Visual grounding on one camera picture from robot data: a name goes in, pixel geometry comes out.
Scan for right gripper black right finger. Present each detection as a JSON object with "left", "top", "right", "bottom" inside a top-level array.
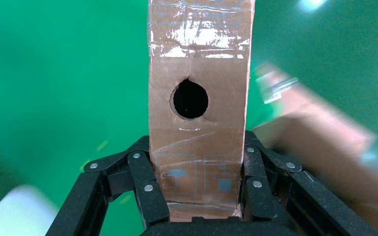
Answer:
[{"left": 240, "top": 130, "right": 378, "bottom": 236}]

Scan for small cardboard box with hole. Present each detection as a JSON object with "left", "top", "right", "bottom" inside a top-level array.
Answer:
[{"left": 147, "top": 0, "right": 256, "bottom": 223}]

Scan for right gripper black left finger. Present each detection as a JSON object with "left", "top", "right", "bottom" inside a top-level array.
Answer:
[{"left": 45, "top": 135, "right": 170, "bottom": 236}]

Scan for white rounded object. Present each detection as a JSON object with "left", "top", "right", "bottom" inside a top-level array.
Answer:
[{"left": 0, "top": 184, "right": 60, "bottom": 236}]

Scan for green table cloth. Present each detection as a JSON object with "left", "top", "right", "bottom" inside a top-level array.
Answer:
[{"left": 0, "top": 85, "right": 268, "bottom": 236}]

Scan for large open cardboard carton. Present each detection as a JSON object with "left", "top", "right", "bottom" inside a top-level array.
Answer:
[{"left": 250, "top": 62, "right": 378, "bottom": 236}]

